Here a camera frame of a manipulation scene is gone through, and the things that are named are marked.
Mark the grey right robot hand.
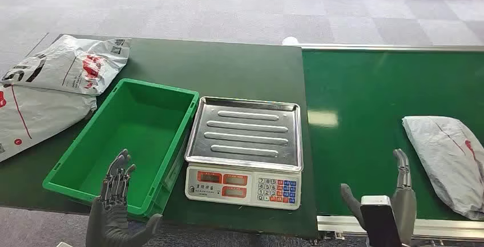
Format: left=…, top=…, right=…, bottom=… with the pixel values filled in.
left=340, top=148, right=418, bottom=247

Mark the grey courier bag black lettering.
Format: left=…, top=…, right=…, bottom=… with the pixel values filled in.
left=0, top=34, right=132, bottom=96

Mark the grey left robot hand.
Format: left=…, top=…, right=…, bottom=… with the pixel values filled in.
left=85, top=148, right=164, bottom=247

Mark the white electronic scale body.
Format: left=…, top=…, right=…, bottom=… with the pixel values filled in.
left=184, top=163, right=303, bottom=211

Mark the steel scale tray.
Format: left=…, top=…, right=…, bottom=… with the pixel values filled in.
left=184, top=96, right=304, bottom=173

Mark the green conveyor belt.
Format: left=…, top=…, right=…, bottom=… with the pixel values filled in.
left=302, top=49, right=484, bottom=222

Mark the large grey courier bag red line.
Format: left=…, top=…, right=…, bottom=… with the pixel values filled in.
left=0, top=83, right=98, bottom=163

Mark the green plastic bin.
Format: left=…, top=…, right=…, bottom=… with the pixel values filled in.
left=42, top=78, right=200, bottom=218

